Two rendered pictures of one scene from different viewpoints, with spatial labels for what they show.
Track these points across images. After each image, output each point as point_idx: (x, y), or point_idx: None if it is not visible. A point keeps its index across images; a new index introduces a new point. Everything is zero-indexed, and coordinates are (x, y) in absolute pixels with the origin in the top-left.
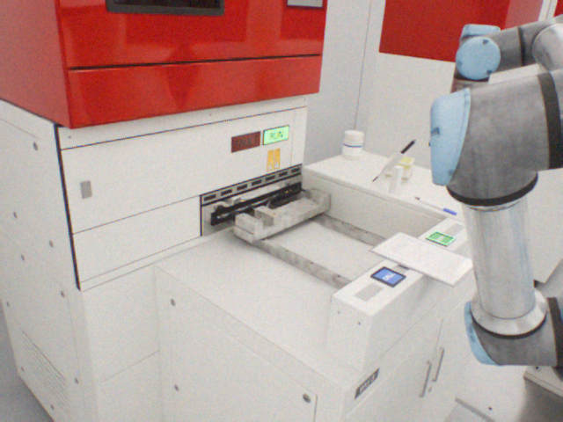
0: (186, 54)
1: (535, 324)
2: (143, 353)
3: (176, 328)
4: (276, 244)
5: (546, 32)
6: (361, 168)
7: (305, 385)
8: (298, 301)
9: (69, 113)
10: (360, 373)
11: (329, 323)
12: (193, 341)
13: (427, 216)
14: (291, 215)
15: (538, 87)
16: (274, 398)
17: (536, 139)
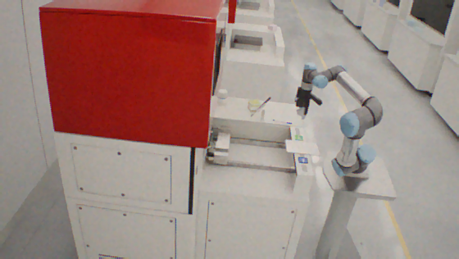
0: (215, 96)
1: (356, 161)
2: (195, 232)
3: (213, 214)
4: (234, 161)
5: (342, 76)
6: (234, 108)
7: (292, 207)
8: (266, 181)
9: (206, 143)
10: (308, 195)
11: (295, 184)
12: (226, 215)
13: (281, 127)
14: (227, 144)
15: (370, 112)
16: (275, 219)
17: (371, 124)
